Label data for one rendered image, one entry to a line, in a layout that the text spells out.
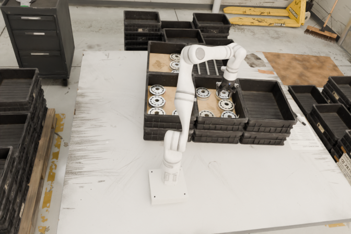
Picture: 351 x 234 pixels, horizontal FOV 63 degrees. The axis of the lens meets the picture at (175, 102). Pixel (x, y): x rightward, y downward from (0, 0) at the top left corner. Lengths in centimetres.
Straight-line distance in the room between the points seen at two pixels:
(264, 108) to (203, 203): 77
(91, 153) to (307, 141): 137
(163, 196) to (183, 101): 50
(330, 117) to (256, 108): 112
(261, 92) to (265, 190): 71
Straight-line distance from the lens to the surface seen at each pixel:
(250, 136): 184
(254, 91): 209
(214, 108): 187
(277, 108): 202
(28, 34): 299
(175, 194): 154
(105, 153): 173
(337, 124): 291
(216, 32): 342
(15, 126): 246
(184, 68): 140
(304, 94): 328
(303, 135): 213
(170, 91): 193
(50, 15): 286
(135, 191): 159
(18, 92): 257
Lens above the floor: 207
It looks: 42 degrees down
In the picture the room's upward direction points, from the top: 8 degrees clockwise
